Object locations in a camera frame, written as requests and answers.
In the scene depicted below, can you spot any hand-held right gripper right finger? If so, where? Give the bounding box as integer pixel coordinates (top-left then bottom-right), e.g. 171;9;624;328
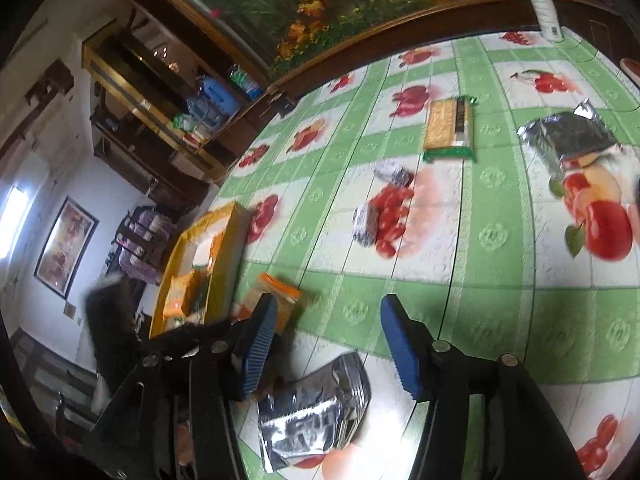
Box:
380;294;588;480

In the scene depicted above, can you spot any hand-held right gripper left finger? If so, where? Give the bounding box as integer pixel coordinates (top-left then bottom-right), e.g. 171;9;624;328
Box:
82;292;281;480

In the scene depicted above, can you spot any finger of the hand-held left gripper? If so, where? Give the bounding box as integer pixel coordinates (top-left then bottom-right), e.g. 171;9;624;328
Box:
135;321;233;358

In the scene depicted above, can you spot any orange snack packet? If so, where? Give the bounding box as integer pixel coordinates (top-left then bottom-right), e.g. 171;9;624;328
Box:
235;272;305;335

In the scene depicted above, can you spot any yellow cardboard tray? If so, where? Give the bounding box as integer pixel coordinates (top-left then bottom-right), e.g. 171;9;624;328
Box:
149;201;250;339

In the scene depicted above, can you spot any cracker pack with green ends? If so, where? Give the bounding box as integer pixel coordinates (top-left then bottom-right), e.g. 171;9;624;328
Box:
421;96;479;163

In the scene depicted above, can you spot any black and silver foil packet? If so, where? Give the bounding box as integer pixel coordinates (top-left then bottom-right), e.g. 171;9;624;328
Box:
516;99;623;181

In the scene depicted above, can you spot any purple cloth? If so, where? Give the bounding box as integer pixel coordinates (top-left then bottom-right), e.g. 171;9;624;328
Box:
117;207;173;286

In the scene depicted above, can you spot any ceiling light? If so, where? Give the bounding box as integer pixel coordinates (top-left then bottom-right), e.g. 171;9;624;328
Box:
0;186;30;260

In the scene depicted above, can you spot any grey thermos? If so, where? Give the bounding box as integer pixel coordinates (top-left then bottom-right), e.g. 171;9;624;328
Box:
187;95;211;123

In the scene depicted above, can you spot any gold trimmed wooden partition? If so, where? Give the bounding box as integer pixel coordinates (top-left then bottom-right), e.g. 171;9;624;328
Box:
82;22;231;181

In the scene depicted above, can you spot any blue thermos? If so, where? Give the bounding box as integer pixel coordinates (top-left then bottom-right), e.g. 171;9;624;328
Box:
200;77;243;116

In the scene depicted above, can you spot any artificial flower display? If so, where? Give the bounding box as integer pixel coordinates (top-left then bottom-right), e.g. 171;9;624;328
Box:
90;0;640;106

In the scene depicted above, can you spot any white bottle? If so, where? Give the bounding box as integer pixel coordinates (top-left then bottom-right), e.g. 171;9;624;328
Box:
517;0;567;44

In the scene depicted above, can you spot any framed wall painting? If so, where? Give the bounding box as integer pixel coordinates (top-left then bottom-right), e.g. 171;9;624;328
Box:
33;196;100;301

